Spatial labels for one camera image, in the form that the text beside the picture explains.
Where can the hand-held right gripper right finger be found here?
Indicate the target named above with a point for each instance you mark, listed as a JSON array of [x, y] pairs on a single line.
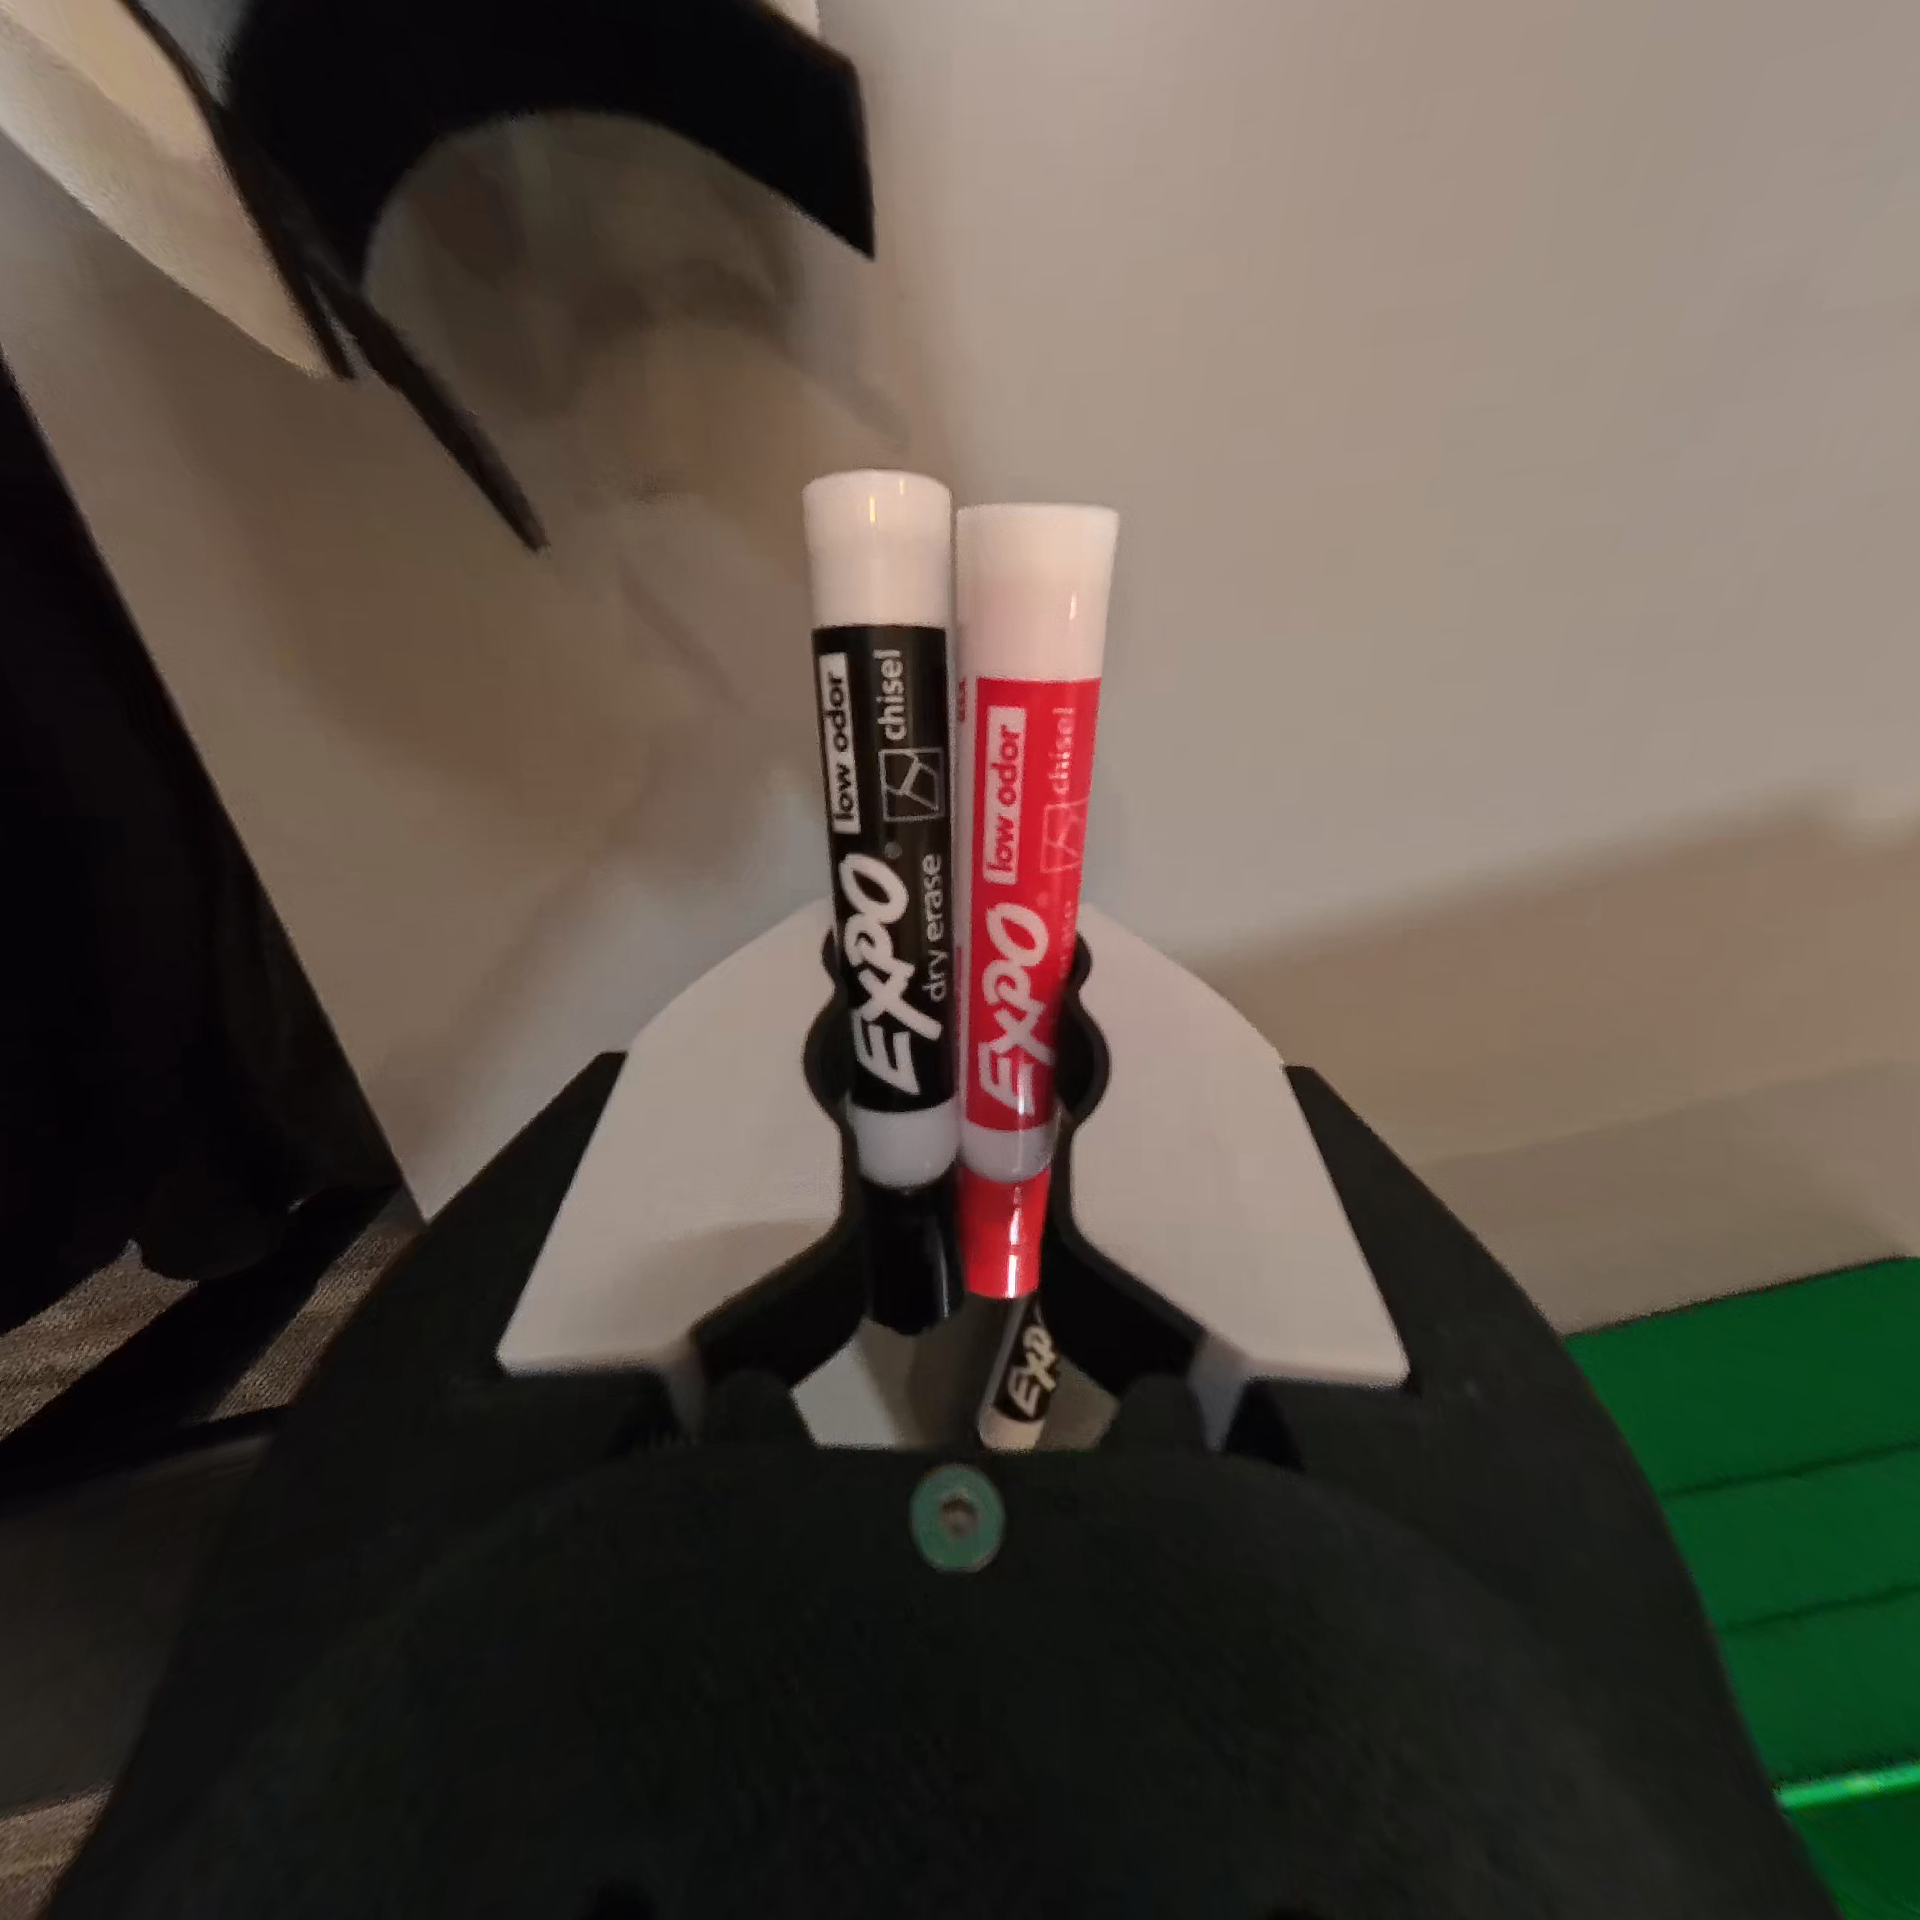
[[1245, 1186]]

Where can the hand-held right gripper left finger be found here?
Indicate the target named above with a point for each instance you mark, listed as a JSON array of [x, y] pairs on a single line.
[[705, 1186]]

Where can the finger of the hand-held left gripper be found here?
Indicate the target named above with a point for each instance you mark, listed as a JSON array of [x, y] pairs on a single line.
[[119, 135]]

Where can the black dry erase marker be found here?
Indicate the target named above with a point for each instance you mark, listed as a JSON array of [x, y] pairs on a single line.
[[886, 751], [1028, 1389]]

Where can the red dry erase marker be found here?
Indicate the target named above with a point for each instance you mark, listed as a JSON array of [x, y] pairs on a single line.
[[1036, 840]]

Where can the green plastic bin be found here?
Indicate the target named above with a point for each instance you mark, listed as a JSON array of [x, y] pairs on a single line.
[[1770, 1501]]

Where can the person's torso in black sweater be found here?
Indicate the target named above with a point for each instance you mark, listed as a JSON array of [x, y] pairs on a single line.
[[134, 900]]

